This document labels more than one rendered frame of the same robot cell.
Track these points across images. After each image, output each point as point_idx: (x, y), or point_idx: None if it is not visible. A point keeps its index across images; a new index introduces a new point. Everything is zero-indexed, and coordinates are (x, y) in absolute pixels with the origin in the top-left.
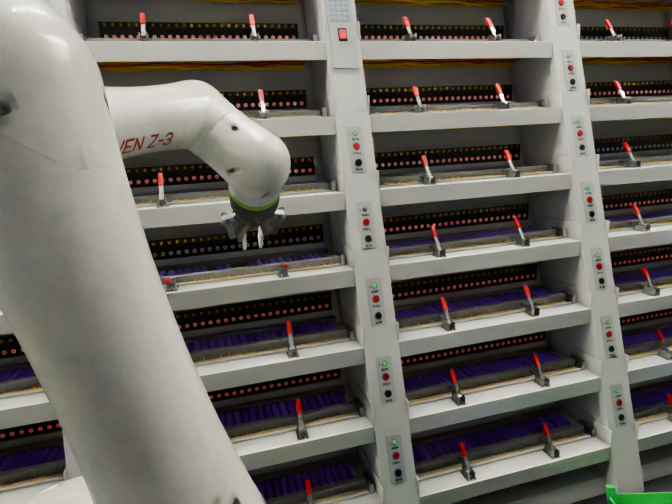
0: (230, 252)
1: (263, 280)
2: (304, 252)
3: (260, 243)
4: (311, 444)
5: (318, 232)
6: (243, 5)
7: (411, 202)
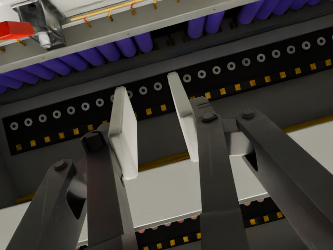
0: (190, 65)
1: None
2: (32, 90)
3: (120, 104)
4: None
5: (16, 136)
6: None
7: None
